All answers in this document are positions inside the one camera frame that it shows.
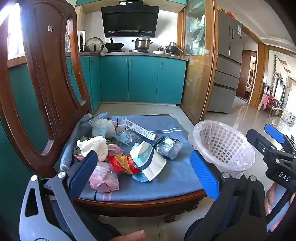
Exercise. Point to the white and blue medicine box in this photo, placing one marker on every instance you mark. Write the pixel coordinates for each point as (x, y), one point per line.
(141, 131)

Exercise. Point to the clear printed plastic bag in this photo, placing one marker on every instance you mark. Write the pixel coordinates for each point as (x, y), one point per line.
(124, 136)

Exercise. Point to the window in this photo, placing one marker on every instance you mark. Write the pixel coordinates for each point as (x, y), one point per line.
(13, 30)

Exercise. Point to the green and silver foil wrapper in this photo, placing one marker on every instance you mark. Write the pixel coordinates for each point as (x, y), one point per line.
(166, 147)

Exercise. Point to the wooden framed glass sliding door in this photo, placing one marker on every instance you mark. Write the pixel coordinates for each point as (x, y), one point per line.
(196, 69)

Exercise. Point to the white electric kettle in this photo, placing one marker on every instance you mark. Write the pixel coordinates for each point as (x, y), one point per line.
(81, 39)

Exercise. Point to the pink hanging garment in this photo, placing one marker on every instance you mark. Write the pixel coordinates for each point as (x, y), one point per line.
(263, 102)

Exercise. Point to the teal lower kitchen cabinets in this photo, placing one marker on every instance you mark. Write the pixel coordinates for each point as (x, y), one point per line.
(141, 78)

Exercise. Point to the person's right hand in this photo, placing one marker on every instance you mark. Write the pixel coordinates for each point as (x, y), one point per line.
(269, 199)

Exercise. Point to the pale pink plastic bag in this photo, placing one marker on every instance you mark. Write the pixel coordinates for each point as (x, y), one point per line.
(114, 149)

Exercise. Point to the pink plastic tissue packet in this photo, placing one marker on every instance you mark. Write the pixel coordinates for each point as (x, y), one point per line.
(104, 178)

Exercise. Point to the red bag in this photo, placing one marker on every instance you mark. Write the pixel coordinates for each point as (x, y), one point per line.
(230, 14)

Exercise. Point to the blue striped cloth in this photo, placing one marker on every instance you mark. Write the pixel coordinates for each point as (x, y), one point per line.
(175, 171)

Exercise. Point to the small dark saucepan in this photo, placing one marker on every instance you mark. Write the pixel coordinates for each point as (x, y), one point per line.
(171, 48)

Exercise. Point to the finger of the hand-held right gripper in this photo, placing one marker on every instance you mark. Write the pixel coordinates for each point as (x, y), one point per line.
(274, 133)
(256, 139)

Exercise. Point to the wooden armchair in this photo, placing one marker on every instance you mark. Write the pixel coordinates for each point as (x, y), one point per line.
(275, 109)

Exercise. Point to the carved wooden chair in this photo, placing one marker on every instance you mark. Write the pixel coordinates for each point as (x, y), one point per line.
(44, 58)

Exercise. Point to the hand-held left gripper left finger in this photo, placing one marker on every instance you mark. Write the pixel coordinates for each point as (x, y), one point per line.
(83, 171)

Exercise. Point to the crushed white paper cup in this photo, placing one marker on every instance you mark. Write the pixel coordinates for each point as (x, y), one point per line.
(152, 166)

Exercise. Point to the red and yellow snack wrapper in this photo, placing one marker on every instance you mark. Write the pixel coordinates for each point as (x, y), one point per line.
(120, 163)

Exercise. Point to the clear plastic bin liner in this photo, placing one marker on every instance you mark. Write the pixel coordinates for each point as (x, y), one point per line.
(248, 160)

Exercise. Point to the stainless steel pot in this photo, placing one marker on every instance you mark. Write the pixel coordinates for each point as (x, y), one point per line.
(142, 44)

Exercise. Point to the white plastic lattice basket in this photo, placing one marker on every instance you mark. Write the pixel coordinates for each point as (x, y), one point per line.
(219, 141)

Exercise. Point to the steel pot lid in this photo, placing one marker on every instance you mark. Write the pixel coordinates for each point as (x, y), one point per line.
(93, 45)

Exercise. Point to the person's left hand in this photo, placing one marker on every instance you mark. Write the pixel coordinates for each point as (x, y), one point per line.
(129, 236)

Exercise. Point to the knotted white plastic bag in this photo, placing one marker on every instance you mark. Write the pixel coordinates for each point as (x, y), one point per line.
(101, 128)

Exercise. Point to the wooden interior door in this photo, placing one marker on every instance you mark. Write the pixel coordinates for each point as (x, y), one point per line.
(242, 76)

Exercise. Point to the black wok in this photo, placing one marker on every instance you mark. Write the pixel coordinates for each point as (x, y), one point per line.
(114, 45)

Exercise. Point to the grey refrigerator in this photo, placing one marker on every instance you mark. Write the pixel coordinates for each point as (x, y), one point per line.
(226, 46)

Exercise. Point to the black range hood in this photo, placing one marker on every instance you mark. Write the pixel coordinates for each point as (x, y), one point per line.
(129, 20)

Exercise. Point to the white plastic glove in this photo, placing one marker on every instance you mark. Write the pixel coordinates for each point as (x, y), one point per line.
(92, 146)

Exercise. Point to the white dish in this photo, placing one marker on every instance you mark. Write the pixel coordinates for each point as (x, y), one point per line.
(158, 52)

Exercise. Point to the wooden doorway frame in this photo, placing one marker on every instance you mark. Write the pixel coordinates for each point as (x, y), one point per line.
(260, 76)

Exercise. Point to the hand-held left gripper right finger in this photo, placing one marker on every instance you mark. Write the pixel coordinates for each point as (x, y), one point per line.
(204, 176)

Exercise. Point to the green vine garland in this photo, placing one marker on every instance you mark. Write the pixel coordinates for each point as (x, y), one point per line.
(274, 71)

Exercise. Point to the dark television screen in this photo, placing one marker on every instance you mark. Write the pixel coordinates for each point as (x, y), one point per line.
(279, 89)

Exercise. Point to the light blue paper scrap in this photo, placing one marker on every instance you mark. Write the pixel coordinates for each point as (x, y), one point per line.
(138, 177)

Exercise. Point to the person's blue jeans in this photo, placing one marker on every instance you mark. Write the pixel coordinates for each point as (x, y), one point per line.
(194, 231)

